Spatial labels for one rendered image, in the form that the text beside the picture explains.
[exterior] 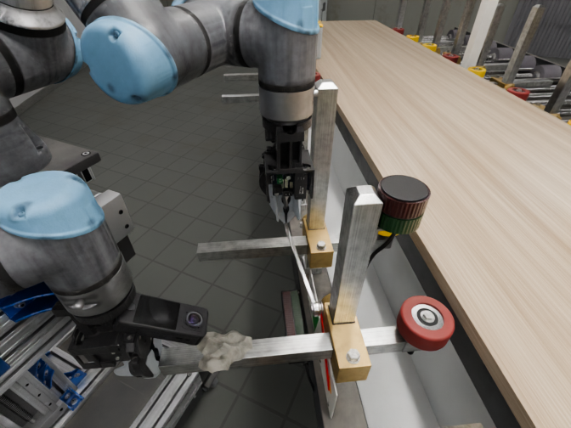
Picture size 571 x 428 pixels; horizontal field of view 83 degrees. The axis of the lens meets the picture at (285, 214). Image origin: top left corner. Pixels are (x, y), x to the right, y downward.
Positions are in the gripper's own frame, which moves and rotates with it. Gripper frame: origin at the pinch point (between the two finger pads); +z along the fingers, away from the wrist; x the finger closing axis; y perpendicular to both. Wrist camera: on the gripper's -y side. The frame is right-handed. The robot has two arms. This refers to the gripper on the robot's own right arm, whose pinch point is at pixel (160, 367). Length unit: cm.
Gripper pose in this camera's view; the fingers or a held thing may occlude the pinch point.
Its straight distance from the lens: 60.4
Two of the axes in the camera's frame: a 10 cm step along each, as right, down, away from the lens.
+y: -9.9, 0.6, -0.8
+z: 0.0, 7.7, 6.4
